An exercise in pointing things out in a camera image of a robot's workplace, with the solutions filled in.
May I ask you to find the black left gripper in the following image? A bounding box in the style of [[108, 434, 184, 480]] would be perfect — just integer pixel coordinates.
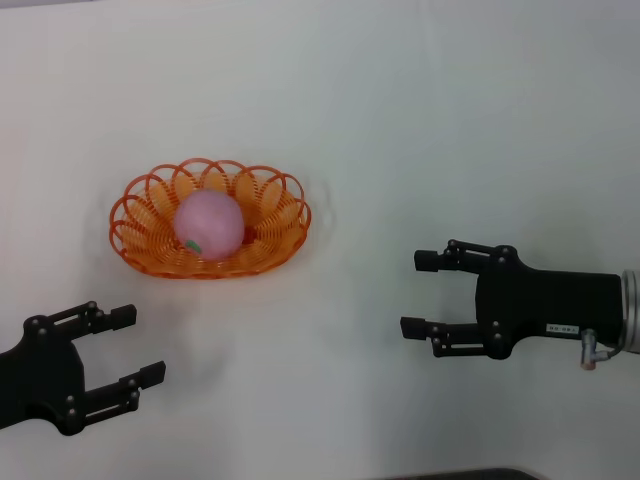
[[0, 300, 167, 437]]

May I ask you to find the pink plush peach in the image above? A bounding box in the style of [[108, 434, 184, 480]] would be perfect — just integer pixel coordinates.
[[173, 189, 246, 261]]

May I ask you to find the dark robot torso edge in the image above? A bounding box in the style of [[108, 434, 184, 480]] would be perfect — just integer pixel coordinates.
[[389, 467, 541, 480]]

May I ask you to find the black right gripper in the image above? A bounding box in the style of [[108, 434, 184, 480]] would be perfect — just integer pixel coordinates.
[[399, 238, 626, 360]]

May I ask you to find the silver elbow cable connector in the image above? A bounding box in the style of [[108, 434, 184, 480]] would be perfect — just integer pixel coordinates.
[[578, 328, 599, 371]]

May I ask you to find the orange plastic wire basket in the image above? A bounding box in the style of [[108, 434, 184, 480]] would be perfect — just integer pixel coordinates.
[[108, 158, 312, 280]]

